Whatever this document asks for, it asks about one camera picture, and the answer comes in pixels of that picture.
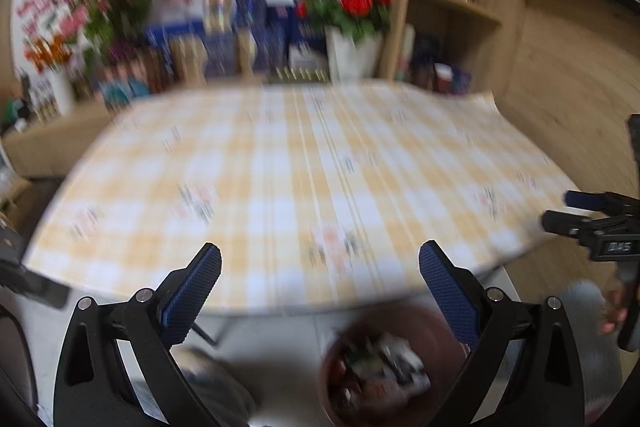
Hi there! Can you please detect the stack of paper cups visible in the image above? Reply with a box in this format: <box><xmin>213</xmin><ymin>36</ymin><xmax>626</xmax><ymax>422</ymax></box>
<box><xmin>394</xmin><ymin>24</ymin><xmax>416</xmax><ymax>82</ymax></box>

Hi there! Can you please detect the red cup white lid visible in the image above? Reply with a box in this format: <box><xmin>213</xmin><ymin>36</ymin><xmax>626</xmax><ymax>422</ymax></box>
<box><xmin>434</xmin><ymin>63</ymin><xmax>454</xmax><ymax>94</ymax></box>

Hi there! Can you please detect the purple small box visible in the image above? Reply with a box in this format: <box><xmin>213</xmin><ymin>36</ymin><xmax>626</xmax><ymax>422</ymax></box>
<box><xmin>451</xmin><ymin>68</ymin><xmax>473</xmax><ymax>95</ymax></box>

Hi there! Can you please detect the gold tray of bottles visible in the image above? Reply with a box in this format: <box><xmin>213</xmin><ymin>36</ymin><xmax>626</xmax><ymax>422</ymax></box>
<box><xmin>266</xmin><ymin>67</ymin><xmax>331</xmax><ymax>84</ymax></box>

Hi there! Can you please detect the brown round trash bin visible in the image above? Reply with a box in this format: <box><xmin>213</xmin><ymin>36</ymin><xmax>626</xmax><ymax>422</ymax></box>
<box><xmin>319</xmin><ymin>305</ymin><xmax>469</xmax><ymax>426</ymax></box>

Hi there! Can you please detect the white bottle vase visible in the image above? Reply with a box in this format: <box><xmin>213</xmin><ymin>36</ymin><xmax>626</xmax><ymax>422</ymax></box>
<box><xmin>50</xmin><ymin>67</ymin><xmax>76</xmax><ymax>116</ymax></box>

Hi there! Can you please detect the striped flower basket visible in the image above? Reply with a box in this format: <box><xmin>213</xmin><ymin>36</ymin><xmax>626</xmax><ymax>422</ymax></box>
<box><xmin>96</xmin><ymin>49</ymin><xmax>167</xmax><ymax>113</ymax></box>

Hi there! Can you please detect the blue gold gift box left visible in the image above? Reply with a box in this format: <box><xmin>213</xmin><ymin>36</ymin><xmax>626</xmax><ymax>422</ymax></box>
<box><xmin>168</xmin><ymin>34</ymin><xmax>238</xmax><ymax>87</ymax></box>

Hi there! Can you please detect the blue gold gift box upper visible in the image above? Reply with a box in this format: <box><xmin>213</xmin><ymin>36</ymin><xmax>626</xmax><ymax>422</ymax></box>
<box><xmin>203</xmin><ymin>0</ymin><xmax>267</xmax><ymax>34</ymax></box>

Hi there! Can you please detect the white flower vase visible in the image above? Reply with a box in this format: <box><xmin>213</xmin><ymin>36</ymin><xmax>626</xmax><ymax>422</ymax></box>
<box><xmin>326</xmin><ymin>27</ymin><xmax>383</xmax><ymax>83</ymax></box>

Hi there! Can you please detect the white blue medicine box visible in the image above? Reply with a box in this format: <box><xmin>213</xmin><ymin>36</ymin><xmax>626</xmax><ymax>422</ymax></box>
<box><xmin>288</xmin><ymin>6</ymin><xmax>329</xmax><ymax>70</ymax></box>

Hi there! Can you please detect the orange flower bunch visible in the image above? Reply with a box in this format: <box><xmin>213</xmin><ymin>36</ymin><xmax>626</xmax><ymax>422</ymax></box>
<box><xmin>24</xmin><ymin>34</ymin><xmax>73</xmax><ymax>74</ymax></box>

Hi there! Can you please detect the yellow plaid floral tablecloth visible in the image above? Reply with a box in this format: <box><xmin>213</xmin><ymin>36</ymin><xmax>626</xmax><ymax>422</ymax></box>
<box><xmin>26</xmin><ymin>81</ymin><xmax>574</xmax><ymax>314</ymax></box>

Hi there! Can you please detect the blue gold gift box right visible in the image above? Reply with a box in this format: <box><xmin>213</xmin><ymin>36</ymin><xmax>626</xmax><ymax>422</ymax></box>
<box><xmin>236</xmin><ymin>27</ymin><xmax>288</xmax><ymax>76</ymax></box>

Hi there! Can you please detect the grey fluffy slipper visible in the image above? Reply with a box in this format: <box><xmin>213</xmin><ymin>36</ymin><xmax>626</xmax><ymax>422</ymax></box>
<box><xmin>172</xmin><ymin>347</ymin><xmax>257</xmax><ymax>426</ymax></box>

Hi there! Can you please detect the person's right hand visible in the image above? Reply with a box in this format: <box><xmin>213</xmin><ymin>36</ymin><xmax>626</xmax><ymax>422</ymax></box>
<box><xmin>601</xmin><ymin>279</ymin><xmax>628</xmax><ymax>334</ymax></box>

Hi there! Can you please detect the blue gold gift box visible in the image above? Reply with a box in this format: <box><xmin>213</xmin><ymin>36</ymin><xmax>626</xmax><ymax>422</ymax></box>
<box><xmin>168</xmin><ymin>34</ymin><xmax>238</xmax><ymax>87</ymax></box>
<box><xmin>203</xmin><ymin>0</ymin><xmax>267</xmax><ymax>34</ymax></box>
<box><xmin>236</xmin><ymin>27</ymin><xmax>288</xmax><ymax>76</ymax></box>

